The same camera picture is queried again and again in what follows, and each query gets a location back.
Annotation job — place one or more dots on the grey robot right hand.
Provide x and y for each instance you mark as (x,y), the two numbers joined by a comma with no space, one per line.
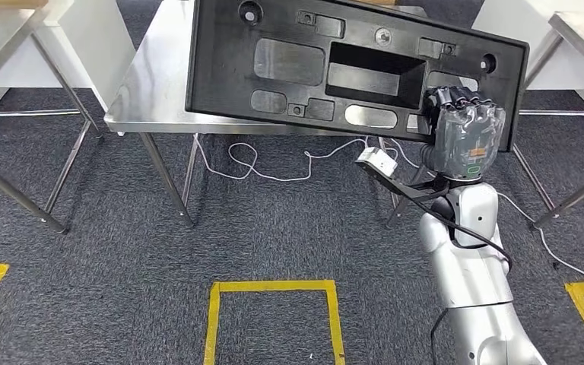
(468,136)

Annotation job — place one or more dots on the black plastic panel part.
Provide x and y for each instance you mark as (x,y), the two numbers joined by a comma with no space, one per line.
(221,60)

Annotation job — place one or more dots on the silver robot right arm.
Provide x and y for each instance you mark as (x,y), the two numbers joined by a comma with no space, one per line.
(468,272)

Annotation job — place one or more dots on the white partition panel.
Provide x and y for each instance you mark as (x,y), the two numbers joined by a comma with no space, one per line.
(564,75)
(90,45)

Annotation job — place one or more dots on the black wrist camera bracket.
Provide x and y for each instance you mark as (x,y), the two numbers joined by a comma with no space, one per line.
(408,189)

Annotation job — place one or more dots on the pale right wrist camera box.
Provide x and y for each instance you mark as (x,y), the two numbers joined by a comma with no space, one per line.
(377,161)

